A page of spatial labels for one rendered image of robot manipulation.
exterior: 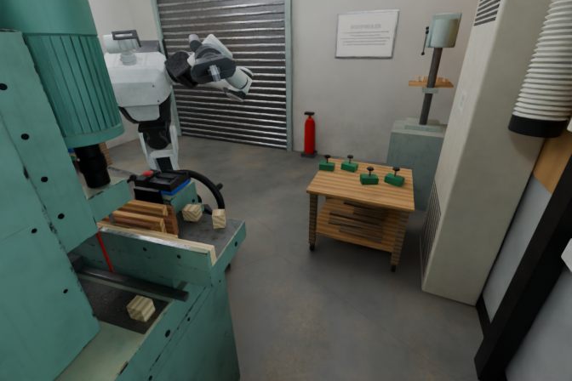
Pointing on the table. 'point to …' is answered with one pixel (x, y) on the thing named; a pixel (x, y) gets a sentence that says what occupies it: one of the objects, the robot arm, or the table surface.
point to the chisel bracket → (107, 197)
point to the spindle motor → (64, 54)
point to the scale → (145, 238)
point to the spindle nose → (92, 165)
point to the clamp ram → (148, 195)
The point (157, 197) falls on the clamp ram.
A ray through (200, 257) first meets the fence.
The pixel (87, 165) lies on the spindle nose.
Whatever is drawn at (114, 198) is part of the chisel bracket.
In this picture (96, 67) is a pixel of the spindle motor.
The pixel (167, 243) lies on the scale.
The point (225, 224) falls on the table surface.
